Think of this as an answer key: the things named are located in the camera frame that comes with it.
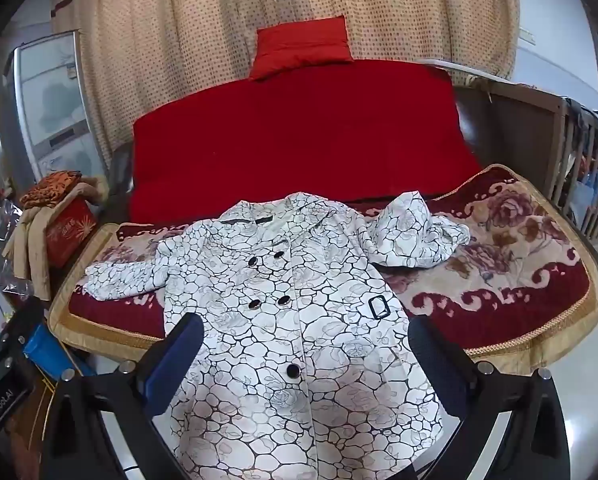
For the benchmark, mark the white flat board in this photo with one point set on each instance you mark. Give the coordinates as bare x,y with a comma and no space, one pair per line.
459,70

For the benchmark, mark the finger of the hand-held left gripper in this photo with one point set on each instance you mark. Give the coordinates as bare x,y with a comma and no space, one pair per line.
21,325

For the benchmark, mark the brown sofa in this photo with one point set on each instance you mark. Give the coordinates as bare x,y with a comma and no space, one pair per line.
509,130

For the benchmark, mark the clear plastic wrap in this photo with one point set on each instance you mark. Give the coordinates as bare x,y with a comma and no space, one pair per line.
4,255

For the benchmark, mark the white cracked-pattern coat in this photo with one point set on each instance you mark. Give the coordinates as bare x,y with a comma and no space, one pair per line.
289,360

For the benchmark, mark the red pillow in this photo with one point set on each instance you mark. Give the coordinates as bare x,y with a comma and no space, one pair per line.
301,45

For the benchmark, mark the plain red sofa cover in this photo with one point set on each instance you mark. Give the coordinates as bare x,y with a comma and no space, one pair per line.
304,140

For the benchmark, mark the orange patterned folded cloth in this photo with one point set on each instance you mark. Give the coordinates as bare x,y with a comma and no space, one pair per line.
49,187

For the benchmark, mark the blue bag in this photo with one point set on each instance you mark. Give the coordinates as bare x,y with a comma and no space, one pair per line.
49,350

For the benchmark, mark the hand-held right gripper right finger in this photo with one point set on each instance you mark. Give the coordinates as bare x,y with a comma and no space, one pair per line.
434,365

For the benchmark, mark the red gift box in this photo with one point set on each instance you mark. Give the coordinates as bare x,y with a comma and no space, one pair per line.
71,235

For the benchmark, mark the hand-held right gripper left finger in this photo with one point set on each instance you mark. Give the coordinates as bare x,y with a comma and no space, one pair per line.
176,360

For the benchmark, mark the beige fur-trimmed jacket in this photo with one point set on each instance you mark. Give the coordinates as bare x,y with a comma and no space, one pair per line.
34,240

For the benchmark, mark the floral red beige blanket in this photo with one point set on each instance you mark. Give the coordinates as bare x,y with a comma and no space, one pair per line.
519,260

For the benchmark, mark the beige dotted curtain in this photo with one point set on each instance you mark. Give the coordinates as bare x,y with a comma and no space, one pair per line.
189,25

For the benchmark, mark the silver floral refrigerator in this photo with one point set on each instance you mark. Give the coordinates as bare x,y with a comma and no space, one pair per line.
54,100

